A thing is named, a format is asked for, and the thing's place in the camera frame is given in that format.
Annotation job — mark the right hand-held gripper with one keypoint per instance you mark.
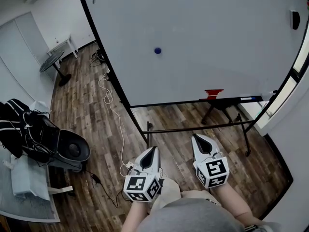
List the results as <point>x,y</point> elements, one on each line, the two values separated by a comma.
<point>213,171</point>

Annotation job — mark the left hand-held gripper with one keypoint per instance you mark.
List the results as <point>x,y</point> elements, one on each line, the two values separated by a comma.
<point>142,186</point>

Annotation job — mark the blue round magnet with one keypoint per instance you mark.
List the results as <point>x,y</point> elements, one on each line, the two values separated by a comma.
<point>157,50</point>

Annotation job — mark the person's left forearm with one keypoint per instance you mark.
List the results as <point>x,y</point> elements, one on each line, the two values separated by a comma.
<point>135,216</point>

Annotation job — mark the person's right forearm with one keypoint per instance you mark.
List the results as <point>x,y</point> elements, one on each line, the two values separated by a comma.
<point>234,202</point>

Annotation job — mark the white power strip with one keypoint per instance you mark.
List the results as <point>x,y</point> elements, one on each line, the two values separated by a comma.
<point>129,165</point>

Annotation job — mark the black whiteboard stand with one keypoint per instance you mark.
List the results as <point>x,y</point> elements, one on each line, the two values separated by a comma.
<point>193,128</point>

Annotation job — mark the person's beige trousers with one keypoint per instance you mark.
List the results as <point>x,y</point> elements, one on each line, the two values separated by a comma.
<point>169,192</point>

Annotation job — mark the black office chair base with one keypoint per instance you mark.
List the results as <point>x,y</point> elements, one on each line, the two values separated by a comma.
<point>217,110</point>

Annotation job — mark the blue whiteboard marker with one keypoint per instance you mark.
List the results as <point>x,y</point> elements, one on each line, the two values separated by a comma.
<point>248,98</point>

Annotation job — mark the person's grey shirt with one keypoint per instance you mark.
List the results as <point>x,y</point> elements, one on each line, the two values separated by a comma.
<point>193,219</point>

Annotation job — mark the black bowl-shaped device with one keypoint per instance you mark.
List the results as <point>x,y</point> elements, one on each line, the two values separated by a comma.
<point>73,146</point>

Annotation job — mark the white black-tipped marker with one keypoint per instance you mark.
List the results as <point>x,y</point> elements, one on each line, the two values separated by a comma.
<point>269,95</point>

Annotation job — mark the black framed window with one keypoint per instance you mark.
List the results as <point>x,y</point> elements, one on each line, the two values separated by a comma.
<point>292,81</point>

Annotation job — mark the light blue cloth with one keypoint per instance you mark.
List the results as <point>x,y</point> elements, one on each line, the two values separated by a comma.
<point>29,178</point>

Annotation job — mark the large whiteboard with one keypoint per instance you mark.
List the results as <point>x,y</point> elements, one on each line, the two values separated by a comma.
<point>193,20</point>

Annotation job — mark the glass desk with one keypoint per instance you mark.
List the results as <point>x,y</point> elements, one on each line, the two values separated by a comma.
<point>24,209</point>

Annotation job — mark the round black table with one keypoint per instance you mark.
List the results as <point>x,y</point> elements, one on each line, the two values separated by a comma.
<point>51,62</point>

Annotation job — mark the black white-striped jacket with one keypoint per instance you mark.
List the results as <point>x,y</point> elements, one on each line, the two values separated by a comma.
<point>9,124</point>

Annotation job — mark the white rectangular table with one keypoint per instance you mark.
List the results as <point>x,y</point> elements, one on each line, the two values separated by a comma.
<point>60,45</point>

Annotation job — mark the black whiteboard eraser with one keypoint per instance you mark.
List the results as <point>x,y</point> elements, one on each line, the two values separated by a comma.
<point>295,20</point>

